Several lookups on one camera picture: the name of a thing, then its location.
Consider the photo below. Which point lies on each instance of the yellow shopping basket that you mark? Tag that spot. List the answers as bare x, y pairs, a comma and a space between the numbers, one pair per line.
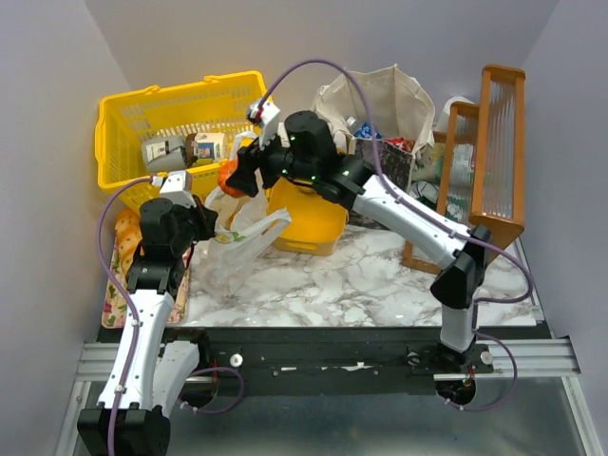
217, 104

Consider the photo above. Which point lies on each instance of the grey box package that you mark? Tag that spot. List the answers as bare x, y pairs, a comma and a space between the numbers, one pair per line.
164, 154

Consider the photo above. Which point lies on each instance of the red snack bag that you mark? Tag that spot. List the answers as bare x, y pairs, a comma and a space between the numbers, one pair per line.
402, 143

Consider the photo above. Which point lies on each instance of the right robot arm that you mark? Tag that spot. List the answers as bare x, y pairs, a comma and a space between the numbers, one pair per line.
311, 160

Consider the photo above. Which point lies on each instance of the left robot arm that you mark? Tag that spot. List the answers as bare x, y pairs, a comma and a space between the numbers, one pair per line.
131, 416

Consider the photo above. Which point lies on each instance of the white plastic grocery bag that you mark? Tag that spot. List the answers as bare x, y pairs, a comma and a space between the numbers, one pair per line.
244, 229

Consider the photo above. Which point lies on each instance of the wooden rack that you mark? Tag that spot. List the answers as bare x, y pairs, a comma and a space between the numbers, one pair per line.
483, 170

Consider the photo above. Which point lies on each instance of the baguette bread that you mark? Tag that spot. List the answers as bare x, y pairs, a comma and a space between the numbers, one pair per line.
128, 236

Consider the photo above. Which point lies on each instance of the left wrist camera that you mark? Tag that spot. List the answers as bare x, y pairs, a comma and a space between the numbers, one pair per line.
176, 187

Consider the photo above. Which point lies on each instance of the small orange pumpkin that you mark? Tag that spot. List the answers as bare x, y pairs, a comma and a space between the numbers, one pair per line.
225, 172

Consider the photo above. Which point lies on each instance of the beige canvas tote bag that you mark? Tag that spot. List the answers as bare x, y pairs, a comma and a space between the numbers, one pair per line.
401, 108

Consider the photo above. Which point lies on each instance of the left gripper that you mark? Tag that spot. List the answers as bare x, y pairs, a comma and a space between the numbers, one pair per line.
200, 220

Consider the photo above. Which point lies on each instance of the milk carton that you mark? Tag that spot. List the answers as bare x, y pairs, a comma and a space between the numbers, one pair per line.
205, 148

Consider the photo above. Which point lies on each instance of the green snack bag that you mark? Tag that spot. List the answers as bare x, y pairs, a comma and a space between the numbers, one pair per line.
427, 174

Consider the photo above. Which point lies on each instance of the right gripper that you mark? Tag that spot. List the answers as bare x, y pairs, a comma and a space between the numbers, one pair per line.
256, 159

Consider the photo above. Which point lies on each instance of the yellow plastic tray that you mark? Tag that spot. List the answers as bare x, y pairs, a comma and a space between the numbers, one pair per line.
316, 224

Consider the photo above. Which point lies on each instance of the floral placemat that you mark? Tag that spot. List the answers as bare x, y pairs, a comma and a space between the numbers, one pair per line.
115, 307

